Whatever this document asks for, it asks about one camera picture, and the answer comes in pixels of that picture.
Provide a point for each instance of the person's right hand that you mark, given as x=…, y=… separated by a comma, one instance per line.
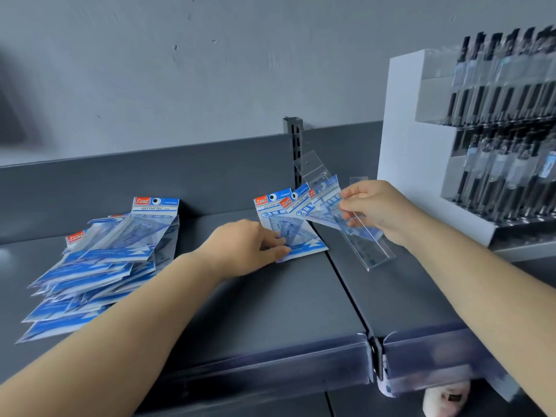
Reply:
x=386, y=208

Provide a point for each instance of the person's left hand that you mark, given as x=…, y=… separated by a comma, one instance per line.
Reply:
x=239, y=249

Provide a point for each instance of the clear straight ruler packet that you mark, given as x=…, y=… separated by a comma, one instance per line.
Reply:
x=373, y=251

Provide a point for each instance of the pile of blue set-square packets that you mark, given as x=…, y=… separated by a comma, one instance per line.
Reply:
x=113, y=251

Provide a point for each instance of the person's left forearm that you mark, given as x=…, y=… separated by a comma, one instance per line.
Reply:
x=108, y=338

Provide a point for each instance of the person's right forearm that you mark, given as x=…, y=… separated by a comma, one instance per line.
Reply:
x=491, y=286

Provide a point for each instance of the white tiered pen display stand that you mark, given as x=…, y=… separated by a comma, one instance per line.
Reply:
x=404, y=160

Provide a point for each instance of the rows of black gel pens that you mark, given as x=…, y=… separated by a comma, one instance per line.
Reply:
x=499, y=169

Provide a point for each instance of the grey shelf back panel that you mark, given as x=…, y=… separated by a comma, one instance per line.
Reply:
x=130, y=178

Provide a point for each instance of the grey slotted shelf post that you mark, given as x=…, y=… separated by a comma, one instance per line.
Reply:
x=294, y=147

